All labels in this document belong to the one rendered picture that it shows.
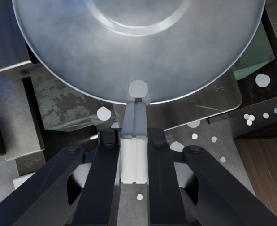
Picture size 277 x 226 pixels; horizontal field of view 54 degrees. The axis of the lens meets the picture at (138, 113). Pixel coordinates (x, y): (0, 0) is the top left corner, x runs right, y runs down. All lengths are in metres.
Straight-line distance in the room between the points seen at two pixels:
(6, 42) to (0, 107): 0.11
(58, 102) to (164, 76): 0.21
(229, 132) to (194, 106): 0.83
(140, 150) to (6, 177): 1.08
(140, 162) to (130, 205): 0.96
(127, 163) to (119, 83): 0.16
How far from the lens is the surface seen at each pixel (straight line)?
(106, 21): 0.32
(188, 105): 0.31
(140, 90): 0.30
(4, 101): 0.50
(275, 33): 0.52
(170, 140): 0.92
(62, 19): 0.34
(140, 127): 0.16
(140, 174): 0.16
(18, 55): 0.43
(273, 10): 0.53
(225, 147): 1.13
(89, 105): 0.45
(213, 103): 0.31
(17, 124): 0.48
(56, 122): 0.46
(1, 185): 1.23
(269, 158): 0.90
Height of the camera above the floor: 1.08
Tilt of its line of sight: 84 degrees down
